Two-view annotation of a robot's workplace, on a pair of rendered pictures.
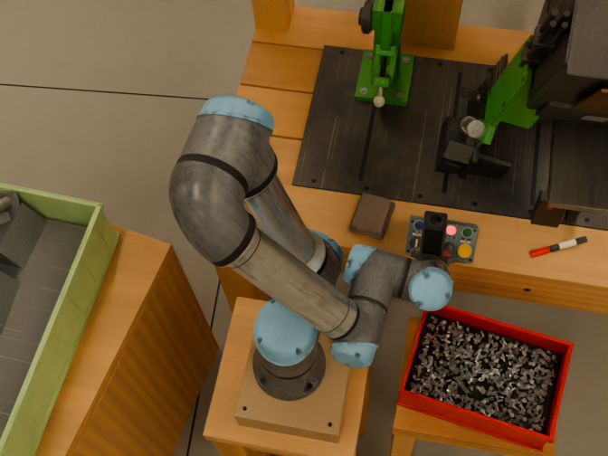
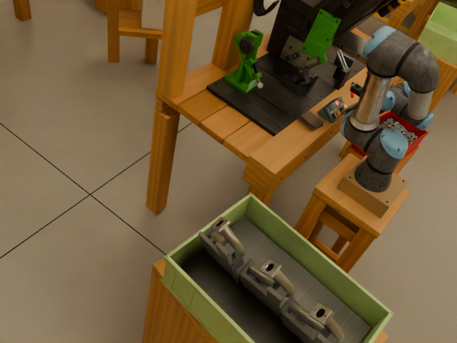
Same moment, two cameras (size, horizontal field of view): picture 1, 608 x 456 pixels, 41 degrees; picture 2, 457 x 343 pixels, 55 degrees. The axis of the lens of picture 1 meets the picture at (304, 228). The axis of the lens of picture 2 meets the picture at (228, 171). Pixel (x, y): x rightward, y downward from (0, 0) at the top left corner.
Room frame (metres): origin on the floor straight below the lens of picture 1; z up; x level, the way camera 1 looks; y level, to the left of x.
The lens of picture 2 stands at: (0.83, 1.51, 2.15)
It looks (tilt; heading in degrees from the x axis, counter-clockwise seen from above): 46 degrees down; 281
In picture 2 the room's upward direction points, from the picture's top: 16 degrees clockwise
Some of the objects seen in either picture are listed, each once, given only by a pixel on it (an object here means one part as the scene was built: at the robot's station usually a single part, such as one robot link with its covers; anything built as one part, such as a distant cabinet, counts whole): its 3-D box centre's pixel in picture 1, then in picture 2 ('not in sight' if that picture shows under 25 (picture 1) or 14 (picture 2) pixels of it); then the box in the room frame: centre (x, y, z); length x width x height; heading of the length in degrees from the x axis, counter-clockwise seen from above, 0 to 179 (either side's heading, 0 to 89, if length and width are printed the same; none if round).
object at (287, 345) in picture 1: (287, 333); (387, 148); (0.53, 0.06, 1.09); 0.13 x 0.12 x 0.14; 156
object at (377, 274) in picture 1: (374, 278); (393, 101); (0.57, -0.12, 1.19); 0.11 x 0.11 x 0.08; 66
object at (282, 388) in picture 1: (289, 356); (376, 170); (0.52, 0.06, 0.97); 0.15 x 0.15 x 0.10
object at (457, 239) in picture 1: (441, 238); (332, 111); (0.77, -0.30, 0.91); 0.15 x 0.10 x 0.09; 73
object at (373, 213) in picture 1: (372, 214); (311, 120); (0.84, -0.16, 0.91); 0.10 x 0.08 x 0.03; 153
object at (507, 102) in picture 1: (523, 90); (324, 33); (0.96, -0.48, 1.17); 0.13 x 0.12 x 0.20; 73
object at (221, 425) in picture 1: (292, 377); (362, 192); (0.52, 0.06, 0.83); 0.32 x 0.32 x 0.04; 73
